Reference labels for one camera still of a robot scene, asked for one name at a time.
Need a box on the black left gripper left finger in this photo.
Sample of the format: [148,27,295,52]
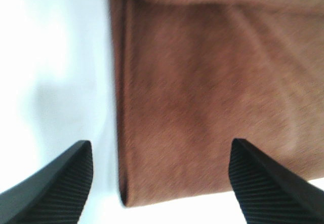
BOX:
[1,140,92,223]

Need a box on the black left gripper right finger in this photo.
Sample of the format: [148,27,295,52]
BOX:
[228,138,323,223]

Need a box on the brown towel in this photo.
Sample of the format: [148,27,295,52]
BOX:
[109,0,323,207]

